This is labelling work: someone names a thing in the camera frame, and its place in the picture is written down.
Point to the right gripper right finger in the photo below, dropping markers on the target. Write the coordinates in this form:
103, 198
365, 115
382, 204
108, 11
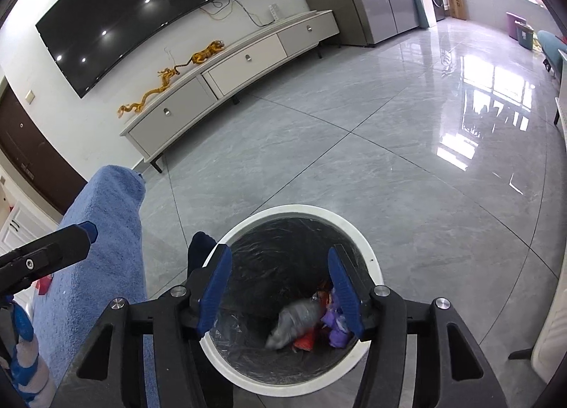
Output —
426, 339

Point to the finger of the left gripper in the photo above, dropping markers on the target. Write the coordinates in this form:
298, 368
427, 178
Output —
76, 238

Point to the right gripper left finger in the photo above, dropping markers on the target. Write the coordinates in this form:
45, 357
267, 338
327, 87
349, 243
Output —
108, 371

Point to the red chip bag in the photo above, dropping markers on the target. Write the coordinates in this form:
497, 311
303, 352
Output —
306, 341

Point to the white round trash bin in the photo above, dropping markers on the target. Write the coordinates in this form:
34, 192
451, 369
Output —
288, 301

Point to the black trash bag liner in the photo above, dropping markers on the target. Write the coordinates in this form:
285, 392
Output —
266, 279

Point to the white shoe cabinet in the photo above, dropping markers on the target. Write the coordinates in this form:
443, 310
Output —
22, 221

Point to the blue fuzzy blanket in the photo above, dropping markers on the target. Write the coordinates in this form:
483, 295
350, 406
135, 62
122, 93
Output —
80, 293

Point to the dark brown entrance door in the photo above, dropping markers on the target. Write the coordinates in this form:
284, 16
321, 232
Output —
36, 160

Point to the white TV cabinet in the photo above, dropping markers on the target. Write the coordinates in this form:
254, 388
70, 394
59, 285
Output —
202, 89

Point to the purple plastic wrapper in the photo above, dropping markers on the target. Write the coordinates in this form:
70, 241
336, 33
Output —
335, 323

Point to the white translucent plastic bag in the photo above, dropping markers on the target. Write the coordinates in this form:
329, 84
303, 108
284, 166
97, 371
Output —
294, 321

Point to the golden dragon figurine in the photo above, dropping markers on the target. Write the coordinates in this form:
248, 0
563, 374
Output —
167, 74

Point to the white power strip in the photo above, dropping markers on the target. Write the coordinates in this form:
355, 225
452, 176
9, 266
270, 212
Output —
275, 12

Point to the purple plastic bin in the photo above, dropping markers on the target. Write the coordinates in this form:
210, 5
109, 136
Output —
520, 30

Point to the cardboard box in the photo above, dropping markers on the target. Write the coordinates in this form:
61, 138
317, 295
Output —
458, 9

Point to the wall light switch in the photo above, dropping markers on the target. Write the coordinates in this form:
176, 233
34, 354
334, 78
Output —
29, 97

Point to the large black wall television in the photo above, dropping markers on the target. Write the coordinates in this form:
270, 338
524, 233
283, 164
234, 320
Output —
87, 38

